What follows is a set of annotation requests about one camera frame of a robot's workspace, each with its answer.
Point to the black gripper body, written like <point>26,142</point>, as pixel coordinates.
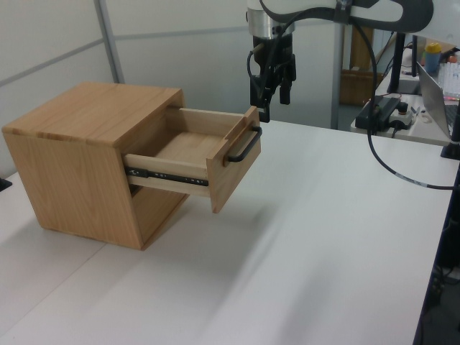
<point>284,46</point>

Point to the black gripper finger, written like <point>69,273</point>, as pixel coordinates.
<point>285,93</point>
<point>263,111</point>

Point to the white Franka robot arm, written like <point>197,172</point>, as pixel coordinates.
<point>377,10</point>

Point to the black power box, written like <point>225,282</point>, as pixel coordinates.
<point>384,108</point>

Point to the black monitor stand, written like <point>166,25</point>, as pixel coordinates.
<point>398,61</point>

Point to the emergency stop button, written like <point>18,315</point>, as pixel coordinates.
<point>402,113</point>

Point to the scissors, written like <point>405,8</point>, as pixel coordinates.
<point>418,113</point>

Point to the silver laptop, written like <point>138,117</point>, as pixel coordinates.
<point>433,97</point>

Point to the blue bottle with yellow lid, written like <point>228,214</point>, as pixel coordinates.
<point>432,57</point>

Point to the clear tube rack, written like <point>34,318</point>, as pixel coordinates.
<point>452,81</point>

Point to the wooden cabinet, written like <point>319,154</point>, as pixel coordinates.
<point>72,151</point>

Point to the black clamp foot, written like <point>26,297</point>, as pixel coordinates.
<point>4,183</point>

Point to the wooden board frame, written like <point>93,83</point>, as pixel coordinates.
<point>354,84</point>

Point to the grey partition post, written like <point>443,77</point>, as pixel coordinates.
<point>111,39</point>

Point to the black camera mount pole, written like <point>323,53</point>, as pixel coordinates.
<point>453,143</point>

